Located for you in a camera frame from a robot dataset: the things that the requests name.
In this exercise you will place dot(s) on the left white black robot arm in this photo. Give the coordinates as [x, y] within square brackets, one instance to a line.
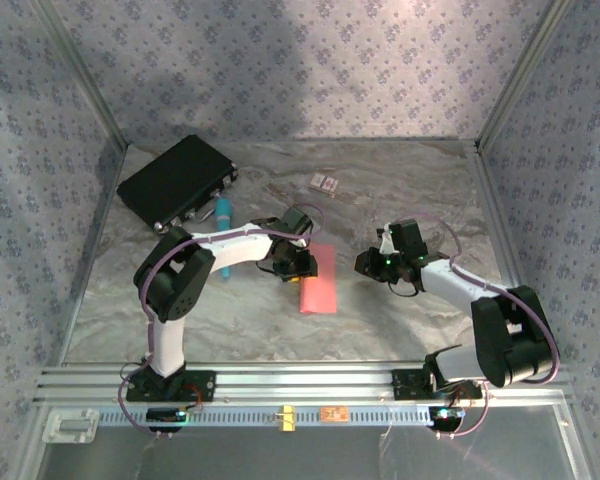
[170, 345]

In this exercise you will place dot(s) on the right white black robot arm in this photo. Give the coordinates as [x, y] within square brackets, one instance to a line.
[510, 340]

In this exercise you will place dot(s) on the teal cylindrical tool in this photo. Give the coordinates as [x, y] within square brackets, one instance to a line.
[223, 215]

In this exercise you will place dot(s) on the small printed card box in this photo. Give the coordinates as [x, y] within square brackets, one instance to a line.
[324, 184]

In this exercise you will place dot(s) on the aluminium edge bar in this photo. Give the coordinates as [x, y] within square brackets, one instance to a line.
[510, 250]
[95, 240]

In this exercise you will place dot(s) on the black hard case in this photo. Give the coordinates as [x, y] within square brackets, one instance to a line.
[175, 175]

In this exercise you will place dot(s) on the orange label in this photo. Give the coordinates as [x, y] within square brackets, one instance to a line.
[334, 414]

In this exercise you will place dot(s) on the clear acrylic panel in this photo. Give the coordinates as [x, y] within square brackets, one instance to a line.
[300, 455]

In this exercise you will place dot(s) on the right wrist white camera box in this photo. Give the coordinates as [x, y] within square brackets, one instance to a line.
[387, 242]

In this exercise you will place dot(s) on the aluminium mounting rail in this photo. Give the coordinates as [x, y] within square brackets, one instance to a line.
[300, 382]

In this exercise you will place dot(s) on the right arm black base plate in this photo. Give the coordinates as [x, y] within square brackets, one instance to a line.
[405, 387]

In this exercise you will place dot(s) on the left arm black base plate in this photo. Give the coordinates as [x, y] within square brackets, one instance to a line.
[200, 387]

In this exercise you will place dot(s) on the aluminium corner post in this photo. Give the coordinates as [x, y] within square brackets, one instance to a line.
[522, 72]

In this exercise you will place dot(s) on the grey metal bracket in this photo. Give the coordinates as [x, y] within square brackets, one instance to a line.
[72, 426]

